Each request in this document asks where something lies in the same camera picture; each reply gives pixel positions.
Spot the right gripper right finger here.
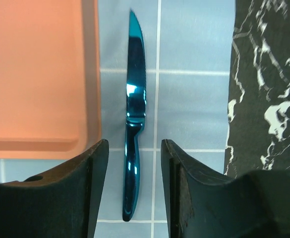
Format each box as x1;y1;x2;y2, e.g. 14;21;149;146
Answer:
161;139;290;238

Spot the orange plastic tray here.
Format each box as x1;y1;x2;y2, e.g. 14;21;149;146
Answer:
0;0;101;159

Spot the blue patterned knife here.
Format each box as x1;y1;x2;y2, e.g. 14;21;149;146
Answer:
122;10;147;222

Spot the blue checked tablecloth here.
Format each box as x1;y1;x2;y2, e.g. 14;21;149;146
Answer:
0;0;235;238

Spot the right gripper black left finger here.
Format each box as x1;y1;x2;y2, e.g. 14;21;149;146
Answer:
0;139;109;238

